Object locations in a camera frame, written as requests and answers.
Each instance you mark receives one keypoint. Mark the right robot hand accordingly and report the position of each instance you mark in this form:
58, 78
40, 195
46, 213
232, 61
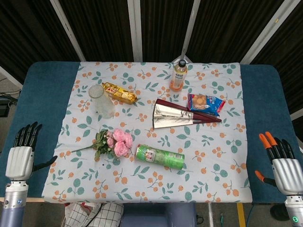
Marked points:
284, 168

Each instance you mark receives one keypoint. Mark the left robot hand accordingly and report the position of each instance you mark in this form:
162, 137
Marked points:
19, 160

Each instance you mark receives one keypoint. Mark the pink rose bouquet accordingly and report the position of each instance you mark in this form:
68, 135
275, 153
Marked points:
116, 143

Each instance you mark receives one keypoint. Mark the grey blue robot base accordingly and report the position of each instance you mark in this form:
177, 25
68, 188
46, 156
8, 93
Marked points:
158, 215

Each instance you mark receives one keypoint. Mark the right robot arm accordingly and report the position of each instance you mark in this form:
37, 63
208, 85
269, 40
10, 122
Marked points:
294, 209

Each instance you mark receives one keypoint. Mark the clear glass vase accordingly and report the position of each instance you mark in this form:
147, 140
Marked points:
102, 101

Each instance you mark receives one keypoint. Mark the blue table cover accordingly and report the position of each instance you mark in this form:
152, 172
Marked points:
40, 99

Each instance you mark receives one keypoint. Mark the checkered white bag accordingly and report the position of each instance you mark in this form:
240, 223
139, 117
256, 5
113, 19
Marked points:
94, 214

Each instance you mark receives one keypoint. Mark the blue biscuit package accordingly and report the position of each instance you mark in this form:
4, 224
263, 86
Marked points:
204, 102

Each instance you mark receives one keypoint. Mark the folding paper fan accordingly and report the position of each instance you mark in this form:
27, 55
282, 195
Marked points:
175, 113

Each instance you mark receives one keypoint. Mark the gold snack package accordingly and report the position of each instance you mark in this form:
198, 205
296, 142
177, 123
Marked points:
120, 93

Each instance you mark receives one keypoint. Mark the green chips can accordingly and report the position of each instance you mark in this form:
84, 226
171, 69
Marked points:
159, 157

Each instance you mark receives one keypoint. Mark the floral tablecloth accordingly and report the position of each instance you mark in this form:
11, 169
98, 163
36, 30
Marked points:
151, 165

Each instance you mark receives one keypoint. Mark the orange drink bottle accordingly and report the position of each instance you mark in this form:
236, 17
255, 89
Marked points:
179, 75

